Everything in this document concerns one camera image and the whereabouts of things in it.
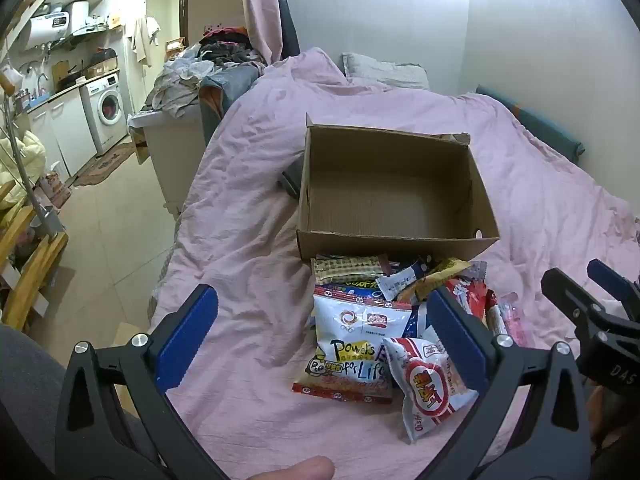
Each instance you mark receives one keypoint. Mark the pink hanging curtain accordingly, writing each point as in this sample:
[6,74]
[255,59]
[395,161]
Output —
[260,5]

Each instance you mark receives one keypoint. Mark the grey pillow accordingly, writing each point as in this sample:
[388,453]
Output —
[385,70]

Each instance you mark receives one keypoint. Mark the large white printed snack packet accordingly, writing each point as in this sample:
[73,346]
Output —
[345,370]

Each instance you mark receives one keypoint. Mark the white crumpled cloth pile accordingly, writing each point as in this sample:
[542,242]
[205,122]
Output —
[180,77]

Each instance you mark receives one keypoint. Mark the hanging white towel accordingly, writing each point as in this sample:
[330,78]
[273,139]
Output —
[145,40]

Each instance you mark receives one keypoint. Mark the white snack bag red circle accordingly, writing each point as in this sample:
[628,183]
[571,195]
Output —
[430,385]

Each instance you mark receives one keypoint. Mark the wooden staircase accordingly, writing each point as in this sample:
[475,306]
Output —
[30,270]

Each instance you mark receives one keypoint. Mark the white blue snack bag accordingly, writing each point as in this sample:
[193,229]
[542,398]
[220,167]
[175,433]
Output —
[360,317]

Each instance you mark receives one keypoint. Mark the white red stick packet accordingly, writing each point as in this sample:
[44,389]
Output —
[495,320]

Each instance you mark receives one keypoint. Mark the pink blanket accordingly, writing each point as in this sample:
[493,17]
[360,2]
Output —
[250,260]

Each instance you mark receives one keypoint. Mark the pale yellow cloth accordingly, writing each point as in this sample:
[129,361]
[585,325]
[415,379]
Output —
[22,165]

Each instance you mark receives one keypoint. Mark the small white blue packet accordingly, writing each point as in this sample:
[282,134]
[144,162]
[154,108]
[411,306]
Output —
[400,280]

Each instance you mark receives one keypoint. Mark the metal handrail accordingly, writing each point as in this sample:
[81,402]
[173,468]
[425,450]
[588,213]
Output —
[25,175]

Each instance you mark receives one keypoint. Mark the white water heater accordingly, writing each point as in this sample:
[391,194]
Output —
[47,25]

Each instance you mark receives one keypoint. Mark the pile of dark clothes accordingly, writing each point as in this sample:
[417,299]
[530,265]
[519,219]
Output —
[230,45]

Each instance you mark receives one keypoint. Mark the white kitchen cabinet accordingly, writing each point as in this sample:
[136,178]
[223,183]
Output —
[65,130]

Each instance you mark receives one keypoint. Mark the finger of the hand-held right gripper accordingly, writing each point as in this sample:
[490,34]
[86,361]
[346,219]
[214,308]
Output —
[570,295]
[612,282]

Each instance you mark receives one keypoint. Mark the tan biscuit packet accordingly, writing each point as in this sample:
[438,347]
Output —
[345,267]

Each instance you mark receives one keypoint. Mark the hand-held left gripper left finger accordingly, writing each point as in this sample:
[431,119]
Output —
[187,340]

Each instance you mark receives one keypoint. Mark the pink snack packet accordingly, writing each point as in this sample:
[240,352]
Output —
[512,320]

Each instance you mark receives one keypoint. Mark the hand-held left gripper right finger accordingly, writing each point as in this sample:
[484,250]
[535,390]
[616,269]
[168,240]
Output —
[457,340]

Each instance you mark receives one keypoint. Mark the person's right hand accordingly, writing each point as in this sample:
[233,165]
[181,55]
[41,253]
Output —
[600,405]

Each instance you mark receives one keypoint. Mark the teal bolster cushion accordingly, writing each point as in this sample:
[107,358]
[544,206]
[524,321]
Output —
[540,120]

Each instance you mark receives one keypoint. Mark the person's grey clothing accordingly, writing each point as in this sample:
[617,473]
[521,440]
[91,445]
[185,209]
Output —
[25,385]

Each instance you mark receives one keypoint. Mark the brown cardboard box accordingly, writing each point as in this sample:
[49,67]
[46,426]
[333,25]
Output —
[390,195]

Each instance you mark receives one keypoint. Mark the patterned door rug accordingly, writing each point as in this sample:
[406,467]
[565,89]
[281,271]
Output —
[105,165]

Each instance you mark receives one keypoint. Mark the yellow chip bag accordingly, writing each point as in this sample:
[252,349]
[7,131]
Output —
[440,275]

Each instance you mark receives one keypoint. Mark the dark grey striped cloth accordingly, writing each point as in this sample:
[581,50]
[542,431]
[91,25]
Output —
[292,177]

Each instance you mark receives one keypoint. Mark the person's left hand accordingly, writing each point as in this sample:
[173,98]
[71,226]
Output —
[300,470]

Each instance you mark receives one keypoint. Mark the white washing machine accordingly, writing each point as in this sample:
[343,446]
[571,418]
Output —
[107,110]

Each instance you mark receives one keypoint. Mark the blue grey jeans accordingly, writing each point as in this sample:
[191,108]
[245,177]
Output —
[230,90]

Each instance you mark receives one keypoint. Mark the white storage cabinet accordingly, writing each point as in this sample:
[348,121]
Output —
[170,155]

